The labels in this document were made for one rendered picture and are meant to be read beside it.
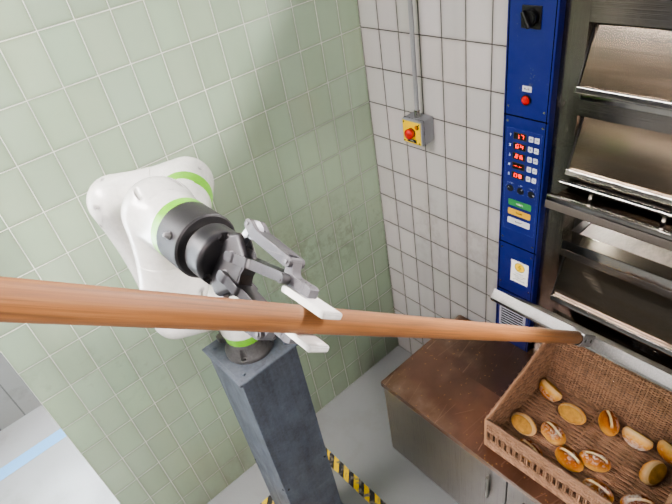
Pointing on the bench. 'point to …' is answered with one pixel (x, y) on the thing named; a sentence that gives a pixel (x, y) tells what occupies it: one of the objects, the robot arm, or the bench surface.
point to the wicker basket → (496, 424)
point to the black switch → (531, 17)
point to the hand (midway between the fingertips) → (305, 318)
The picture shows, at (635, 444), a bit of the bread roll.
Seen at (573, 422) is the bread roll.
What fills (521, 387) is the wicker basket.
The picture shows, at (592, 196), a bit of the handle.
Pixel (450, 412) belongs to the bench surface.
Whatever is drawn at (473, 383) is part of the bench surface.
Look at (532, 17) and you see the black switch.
